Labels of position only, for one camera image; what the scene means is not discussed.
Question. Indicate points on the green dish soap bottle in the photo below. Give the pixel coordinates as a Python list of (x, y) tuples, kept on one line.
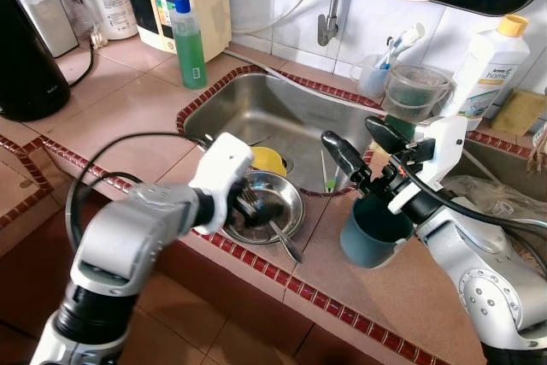
[(190, 53)]

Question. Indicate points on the white plastic stick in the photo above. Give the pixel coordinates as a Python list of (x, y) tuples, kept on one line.
[(328, 179)]

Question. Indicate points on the white detergent bottle yellow cap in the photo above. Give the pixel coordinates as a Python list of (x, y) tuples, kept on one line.
[(487, 74)]

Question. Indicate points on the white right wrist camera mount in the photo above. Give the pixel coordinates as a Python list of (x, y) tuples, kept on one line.
[(440, 147)]

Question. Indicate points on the blue plastic cup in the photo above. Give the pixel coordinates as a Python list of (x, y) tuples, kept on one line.
[(372, 237)]

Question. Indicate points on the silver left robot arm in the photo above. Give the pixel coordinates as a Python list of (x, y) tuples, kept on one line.
[(128, 237)]

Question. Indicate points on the stainless steel sink basin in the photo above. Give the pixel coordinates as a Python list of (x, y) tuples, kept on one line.
[(248, 108), (504, 160)]

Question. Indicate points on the yellow plastic bowl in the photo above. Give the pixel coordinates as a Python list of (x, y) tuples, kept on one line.
[(269, 160)]

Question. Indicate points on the clear plastic bag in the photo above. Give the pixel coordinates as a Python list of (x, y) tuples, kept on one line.
[(496, 198)]

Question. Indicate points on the clear plastic storage container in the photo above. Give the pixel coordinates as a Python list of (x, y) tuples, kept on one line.
[(43, 6)]

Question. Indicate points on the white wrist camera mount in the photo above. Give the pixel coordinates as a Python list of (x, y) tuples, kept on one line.
[(440, 147), (222, 168)]

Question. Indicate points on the pale toothbrush cup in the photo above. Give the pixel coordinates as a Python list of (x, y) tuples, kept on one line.
[(372, 79)]

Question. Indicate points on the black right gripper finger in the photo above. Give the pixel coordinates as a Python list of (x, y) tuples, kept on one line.
[(389, 134), (344, 156)]

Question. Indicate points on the beige water purifier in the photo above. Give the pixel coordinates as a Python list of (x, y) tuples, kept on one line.
[(214, 6)]

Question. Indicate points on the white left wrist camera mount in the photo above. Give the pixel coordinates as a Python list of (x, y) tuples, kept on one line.
[(222, 168)]

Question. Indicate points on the round steel plate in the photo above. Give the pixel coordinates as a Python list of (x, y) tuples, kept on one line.
[(286, 198)]

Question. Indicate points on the grey wall tap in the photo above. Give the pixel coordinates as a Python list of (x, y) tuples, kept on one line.
[(327, 27)]

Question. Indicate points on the blue white toothbrush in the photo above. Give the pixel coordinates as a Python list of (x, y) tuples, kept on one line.
[(402, 44)]

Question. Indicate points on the yellow sponge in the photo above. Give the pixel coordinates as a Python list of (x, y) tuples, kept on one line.
[(517, 113)]

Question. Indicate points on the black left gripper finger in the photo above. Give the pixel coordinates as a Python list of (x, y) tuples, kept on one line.
[(267, 213), (259, 197)]

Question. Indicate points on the metal spoon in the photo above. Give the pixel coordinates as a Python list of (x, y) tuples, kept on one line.
[(286, 245)]

